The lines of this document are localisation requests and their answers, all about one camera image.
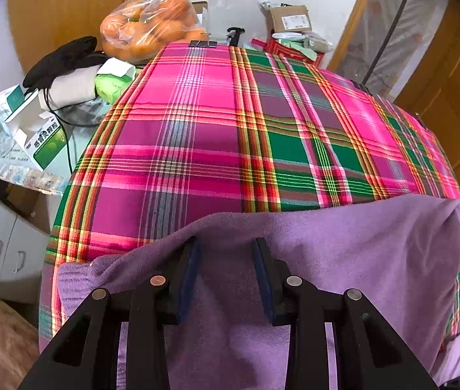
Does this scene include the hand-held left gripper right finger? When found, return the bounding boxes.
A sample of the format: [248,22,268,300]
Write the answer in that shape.
[253,237,438,390]

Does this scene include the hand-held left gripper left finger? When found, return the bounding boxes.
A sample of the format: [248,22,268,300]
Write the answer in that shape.
[18,237,201,390]

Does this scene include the purple fleece garment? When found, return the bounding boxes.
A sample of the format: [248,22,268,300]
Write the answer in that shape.
[57,194,460,390]

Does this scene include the pink green plaid blanket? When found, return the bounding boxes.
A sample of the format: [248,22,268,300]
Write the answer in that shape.
[39,44,460,354]

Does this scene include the green white medicine box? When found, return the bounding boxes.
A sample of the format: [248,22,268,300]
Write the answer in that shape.
[14,116,68,171]

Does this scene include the light green packet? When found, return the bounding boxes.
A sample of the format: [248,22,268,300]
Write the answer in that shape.
[95,58,143,104]

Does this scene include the beige folded cloth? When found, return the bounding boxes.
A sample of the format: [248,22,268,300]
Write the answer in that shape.
[39,67,101,110]

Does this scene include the red box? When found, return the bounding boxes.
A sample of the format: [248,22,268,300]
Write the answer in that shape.
[251,36,324,66]

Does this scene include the teal white carton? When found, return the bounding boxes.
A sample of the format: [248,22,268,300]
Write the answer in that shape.
[0,85,37,124]

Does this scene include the bag of oranges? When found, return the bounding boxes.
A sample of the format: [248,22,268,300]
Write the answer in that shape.
[100,0,210,65]

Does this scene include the black cloth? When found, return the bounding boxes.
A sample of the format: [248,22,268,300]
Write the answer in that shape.
[22,36,104,89]

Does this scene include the wooden door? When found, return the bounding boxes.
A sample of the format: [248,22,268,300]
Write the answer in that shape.
[393,0,460,189]

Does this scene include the brown cardboard parcel box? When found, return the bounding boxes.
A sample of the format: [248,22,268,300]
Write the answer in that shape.
[264,5,313,35]

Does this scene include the clear plastic door curtain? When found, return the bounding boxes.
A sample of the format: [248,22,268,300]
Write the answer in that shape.
[330,0,450,98]

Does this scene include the wooden wardrobe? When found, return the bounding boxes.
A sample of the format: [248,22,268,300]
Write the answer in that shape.
[7,0,182,74]

